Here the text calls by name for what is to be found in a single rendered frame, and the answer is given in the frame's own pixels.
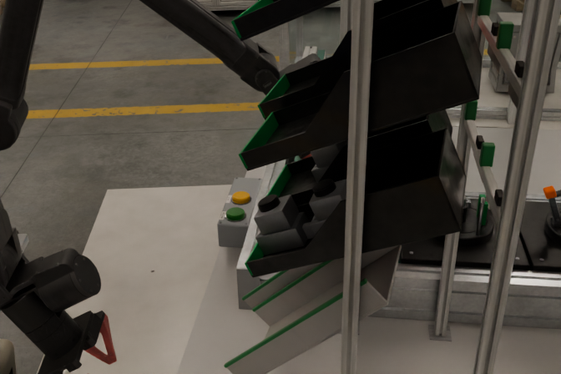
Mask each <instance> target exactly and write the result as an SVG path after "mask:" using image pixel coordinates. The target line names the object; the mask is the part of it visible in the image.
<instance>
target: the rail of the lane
mask: <svg viewBox="0 0 561 374"><path fill-rule="evenodd" d="M294 158H295V157H292V158H289V159H284V160H282V161H279V162H275V163H273V164H268V165H267V166H266V168H265V173H264V177H263V180H262V182H261V186H260V191H259V194H258V196H257V200H256V202H255V208H254V210H253V214H252V216H251V220H250V224H249V228H248V230H247V234H246V237H245V242H244V244H243V248H242V251H241V253H240V258H239V262H238V265H237V267H236V274H237V286H238V300H239V309H243V310H252V308H251V307H250V306H249V305H248V304H247V303H246V302H245V301H243V300H242V297H243V296H245V295H246V294H248V293H249V292H251V291H252V290H254V289H255V288H256V287H257V286H259V285H260V277H259V276H257V277H254V278H253V277H252V276H251V275H250V272H249V271H248V269H247V267H246V266H245V262H246V260H247V259H248V257H249V255H250V253H251V251H252V250H253V248H254V247H255V244H256V242H257V241H256V236H257V235H258V233H259V232H260V230H259V228H258V226H257V224H256V222H255V220H254V217H255V214H256V213H257V211H258V210H259V208H258V206H257V205H258V203H259V201H260V200H262V199H263V198H265V197H266V195H267V194H268V192H269V191H270V188H271V187H272V185H273V184H274V183H275V181H276V179H277V178H278V176H279V174H280V173H281V171H282V170H283V168H284V167H285V165H286V164H289V163H292V162H294Z"/></svg>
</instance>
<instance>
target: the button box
mask: <svg viewBox="0 0 561 374"><path fill-rule="evenodd" d="M261 182H262V179H261V178H259V179H257V178H238V177H236V178H234V181H233V184H232V186H231V188H230V192H229V194H228V197H227V200H226V202H225V206H224V208H223V210H222V213H221V215H220V219H219V221H218V224H217V229H218V240H219V246H220V247H235V248H243V244H244V242H245V237H246V234H247V230H248V228H249V224H250V220H251V216H252V214H253V210H254V208H255V202H256V200H257V196H258V194H259V191H260V186H261ZM238 191H245V192H247V193H249V194H250V200H249V201H248V202H246V203H244V204H238V203H235V202H234V201H233V200H232V195H233V194H234V193H235V192H238ZM234 207H239V208H241V209H243V210H244V211H245V217H244V218H243V219H241V220H229V219H228V218H227V217H226V211H227V210H228V209H230V208H234Z"/></svg>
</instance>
